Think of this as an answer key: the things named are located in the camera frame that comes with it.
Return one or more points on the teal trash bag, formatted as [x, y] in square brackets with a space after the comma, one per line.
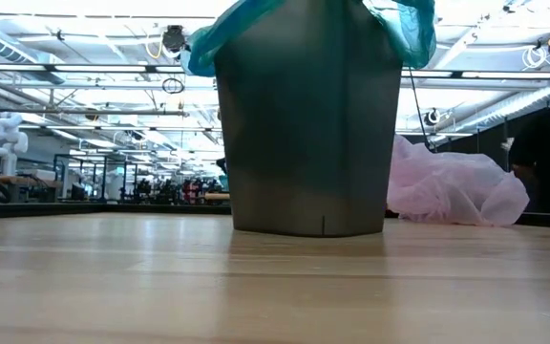
[413, 33]

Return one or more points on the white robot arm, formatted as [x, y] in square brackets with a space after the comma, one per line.
[10, 141]

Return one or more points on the small black ceiling reel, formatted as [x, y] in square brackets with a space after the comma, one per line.
[431, 117]

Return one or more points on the long ceiling light strip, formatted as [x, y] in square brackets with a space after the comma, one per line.
[112, 68]

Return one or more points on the black room divider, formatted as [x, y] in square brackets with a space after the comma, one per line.
[485, 138]

